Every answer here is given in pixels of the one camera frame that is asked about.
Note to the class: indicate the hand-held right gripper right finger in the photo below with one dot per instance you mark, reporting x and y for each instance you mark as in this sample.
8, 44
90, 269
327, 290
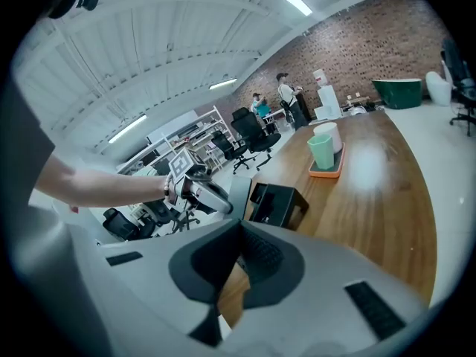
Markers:
327, 273

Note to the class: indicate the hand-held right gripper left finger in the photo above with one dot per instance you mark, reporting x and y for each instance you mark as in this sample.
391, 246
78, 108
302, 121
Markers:
148, 244

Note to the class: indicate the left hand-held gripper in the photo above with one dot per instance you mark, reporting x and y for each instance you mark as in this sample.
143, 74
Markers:
182, 166

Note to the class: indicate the black telephone base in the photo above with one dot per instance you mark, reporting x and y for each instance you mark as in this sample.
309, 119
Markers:
277, 206

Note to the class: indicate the person's left forearm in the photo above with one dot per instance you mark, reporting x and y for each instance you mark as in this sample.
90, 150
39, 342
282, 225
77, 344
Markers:
100, 188

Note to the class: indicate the black office chair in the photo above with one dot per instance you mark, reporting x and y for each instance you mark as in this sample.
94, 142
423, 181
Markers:
227, 145
122, 223
461, 84
253, 132
175, 214

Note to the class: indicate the white shelving rack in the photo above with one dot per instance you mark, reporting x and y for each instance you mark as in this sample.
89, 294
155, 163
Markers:
201, 132

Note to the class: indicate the orange tray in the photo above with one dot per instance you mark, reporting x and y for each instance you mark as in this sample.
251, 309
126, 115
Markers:
331, 169

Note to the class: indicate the ceiling light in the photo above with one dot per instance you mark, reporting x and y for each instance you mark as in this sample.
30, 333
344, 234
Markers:
296, 1
222, 84
127, 128

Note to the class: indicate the green cup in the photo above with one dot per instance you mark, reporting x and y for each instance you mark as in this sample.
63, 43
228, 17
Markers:
321, 151

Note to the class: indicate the white cup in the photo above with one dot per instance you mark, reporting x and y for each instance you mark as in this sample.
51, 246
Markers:
332, 132

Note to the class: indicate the white water dispenser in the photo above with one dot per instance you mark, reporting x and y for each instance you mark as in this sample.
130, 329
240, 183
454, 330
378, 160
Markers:
327, 99

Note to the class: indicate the person's grey shirt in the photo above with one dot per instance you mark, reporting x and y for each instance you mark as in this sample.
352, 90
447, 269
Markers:
22, 143

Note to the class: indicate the green bathtub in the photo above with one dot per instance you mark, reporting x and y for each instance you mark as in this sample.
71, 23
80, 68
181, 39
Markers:
399, 93

